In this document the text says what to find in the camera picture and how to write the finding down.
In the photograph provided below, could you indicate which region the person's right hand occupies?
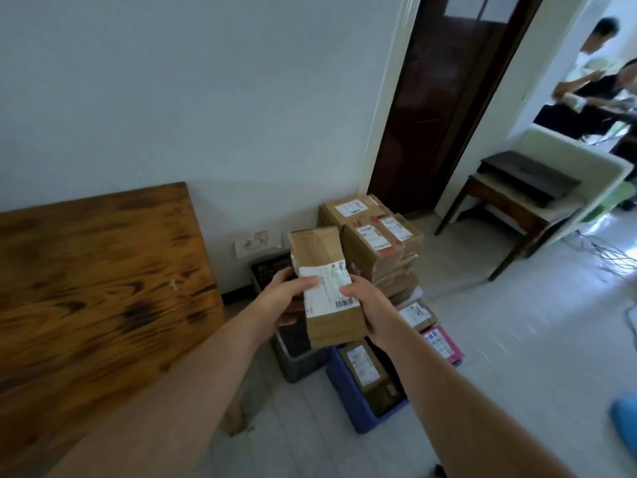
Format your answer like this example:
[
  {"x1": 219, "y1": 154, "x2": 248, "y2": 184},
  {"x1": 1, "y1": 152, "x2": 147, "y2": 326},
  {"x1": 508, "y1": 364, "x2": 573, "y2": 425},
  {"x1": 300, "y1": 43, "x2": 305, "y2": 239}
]
[{"x1": 338, "y1": 274, "x2": 407, "y2": 350}]

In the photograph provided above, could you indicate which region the person's left hand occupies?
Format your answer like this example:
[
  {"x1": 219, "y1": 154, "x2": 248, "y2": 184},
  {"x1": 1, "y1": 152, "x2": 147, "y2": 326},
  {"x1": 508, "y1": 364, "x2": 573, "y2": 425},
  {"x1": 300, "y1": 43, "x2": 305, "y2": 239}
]
[{"x1": 251, "y1": 267, "x2": 322, "y2": 340}]

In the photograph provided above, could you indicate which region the brown paper parcel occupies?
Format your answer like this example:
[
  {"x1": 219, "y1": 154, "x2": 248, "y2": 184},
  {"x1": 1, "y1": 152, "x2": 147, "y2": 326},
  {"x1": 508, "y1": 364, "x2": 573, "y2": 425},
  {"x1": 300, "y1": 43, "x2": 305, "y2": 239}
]
[{"x1": 288, "y1": 226, "x2": 369, "y2": 349}]

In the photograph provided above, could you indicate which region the person's left forearm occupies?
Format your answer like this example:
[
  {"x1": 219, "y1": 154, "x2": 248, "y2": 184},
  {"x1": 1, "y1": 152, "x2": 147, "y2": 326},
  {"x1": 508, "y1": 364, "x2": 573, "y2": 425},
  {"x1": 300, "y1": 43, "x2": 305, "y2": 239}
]
[{"x1": 46, "y1": 303, "x2": 273, "y2": 478}]

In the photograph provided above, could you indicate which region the person's right forearm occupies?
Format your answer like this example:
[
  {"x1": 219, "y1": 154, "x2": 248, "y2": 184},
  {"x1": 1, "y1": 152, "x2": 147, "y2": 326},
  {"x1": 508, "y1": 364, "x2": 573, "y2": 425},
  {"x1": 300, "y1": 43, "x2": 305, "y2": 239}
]
[{"x1": 382, "y1": 324, "x2": 580, "y2": 478}]

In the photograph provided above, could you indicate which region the black plastic crate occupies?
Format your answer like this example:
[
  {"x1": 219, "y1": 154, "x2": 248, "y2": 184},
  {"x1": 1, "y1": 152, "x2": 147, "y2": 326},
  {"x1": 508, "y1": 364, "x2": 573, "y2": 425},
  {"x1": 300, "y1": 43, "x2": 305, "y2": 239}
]
[{"x1": 249, "y1": 251, "x2": 295, "y2": 296}]

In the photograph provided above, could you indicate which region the stack of cardboard boxes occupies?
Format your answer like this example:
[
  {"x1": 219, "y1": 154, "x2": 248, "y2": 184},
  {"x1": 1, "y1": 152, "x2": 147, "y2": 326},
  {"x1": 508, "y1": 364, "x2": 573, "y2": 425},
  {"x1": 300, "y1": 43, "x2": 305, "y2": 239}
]
[{"x1": 318, "y1": 194, "x2": 440, "y2": 335}]

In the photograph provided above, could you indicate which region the grey plastic crate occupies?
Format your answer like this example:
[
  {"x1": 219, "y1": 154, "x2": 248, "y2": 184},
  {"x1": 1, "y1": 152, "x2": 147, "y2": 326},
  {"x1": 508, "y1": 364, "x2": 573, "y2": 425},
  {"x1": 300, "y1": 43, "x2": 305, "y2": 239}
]
[{"x1": 271, "y1": 321, "x2": 340, "y2": 384}]

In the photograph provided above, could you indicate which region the labelled carton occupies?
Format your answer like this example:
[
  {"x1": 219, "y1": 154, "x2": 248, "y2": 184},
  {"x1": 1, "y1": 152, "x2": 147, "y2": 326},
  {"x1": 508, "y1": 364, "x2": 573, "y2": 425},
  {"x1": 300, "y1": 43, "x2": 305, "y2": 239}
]
[{"x1": 338, "y1": 340, "x2": 405, "y2": 410}]

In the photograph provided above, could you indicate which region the pink plastic mailer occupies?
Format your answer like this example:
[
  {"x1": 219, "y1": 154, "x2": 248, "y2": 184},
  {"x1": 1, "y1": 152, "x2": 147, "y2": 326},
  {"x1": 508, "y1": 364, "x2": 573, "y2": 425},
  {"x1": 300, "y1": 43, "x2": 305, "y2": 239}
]
[{"x1": 422, "y1": 325, "x2": 466, "y2": 367}]

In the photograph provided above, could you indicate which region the blue plastic crate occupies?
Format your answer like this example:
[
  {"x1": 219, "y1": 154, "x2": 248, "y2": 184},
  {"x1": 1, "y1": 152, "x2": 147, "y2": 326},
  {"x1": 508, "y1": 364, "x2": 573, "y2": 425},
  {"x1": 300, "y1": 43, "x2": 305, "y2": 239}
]
[{"x1": 326, "y1": 342, "x2": 464, "y2": 435}]

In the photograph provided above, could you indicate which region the dark brown wooden door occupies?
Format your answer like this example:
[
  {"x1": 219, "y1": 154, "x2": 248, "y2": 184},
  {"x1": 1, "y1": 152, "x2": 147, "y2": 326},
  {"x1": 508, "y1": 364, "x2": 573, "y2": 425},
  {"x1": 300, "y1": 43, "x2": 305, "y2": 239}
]
[{"x1": 367, "y1": 0, "x2": 544, "y2": 215}]

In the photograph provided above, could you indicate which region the blue plastic object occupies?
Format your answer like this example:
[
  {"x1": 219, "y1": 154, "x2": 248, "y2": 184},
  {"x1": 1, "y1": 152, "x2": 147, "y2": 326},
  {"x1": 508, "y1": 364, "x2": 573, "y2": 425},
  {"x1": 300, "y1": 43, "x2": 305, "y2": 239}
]
[{"x1": 609, "y1": 392, "x2": 637, "y2": 447}]

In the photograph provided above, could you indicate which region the white wall socket plate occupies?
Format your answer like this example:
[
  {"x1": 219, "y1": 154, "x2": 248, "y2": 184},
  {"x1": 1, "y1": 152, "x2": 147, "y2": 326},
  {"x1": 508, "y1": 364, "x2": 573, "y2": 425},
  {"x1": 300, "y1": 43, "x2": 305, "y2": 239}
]
[{"x1": 234, "y1": 231, "x2": 280, "y2": 258}]

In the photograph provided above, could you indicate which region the bundle of floor cables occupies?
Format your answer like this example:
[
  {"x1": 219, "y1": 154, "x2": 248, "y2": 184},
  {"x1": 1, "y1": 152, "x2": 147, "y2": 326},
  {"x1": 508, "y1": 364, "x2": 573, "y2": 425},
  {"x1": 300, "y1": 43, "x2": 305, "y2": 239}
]
[{"x1": 577, "y1": 232, "x2": 637, "y2": 280}]

